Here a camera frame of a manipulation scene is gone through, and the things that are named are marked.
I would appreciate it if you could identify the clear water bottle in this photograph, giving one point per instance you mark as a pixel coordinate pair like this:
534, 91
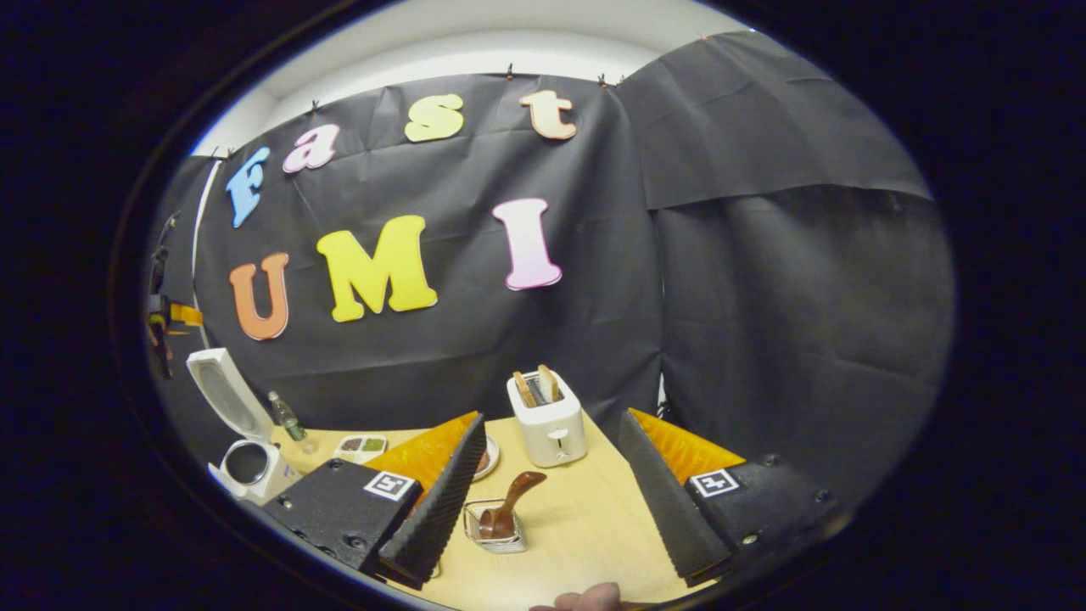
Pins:
288, 420

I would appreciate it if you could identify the white divided dish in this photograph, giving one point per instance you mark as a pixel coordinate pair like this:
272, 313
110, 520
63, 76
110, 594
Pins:
361, 448

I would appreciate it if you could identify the toast slice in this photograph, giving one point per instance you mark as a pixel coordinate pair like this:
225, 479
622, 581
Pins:
524, 390
549, 383

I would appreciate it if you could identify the brown wooden spoon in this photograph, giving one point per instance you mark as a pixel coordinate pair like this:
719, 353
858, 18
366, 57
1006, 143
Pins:
513, 496

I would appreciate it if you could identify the white round plate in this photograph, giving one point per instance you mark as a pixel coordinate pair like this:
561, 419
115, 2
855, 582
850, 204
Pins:
494, 454

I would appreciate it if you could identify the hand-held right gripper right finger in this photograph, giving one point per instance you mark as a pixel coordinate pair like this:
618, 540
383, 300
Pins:
662, 509

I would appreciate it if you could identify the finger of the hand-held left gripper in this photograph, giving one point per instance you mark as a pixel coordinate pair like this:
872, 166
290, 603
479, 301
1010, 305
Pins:
187, 316

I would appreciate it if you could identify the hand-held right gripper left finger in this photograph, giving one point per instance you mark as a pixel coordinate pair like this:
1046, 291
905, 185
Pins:
441, 509

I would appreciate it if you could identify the white toaster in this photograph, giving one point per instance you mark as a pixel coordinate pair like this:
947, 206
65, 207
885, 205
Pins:
551, 437

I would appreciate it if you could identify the brown meat piece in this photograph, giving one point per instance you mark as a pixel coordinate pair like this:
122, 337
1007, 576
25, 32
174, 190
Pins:
483, 462

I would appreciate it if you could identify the black backdrop cloth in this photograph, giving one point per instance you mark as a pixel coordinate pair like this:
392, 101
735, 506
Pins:
764, 339

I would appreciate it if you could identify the white rice cooker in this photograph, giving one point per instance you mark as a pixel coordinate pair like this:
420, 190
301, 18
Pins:
225, 395

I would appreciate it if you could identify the metal mesh chopstick holder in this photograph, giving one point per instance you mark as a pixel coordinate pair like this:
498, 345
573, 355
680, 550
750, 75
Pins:
509, 543

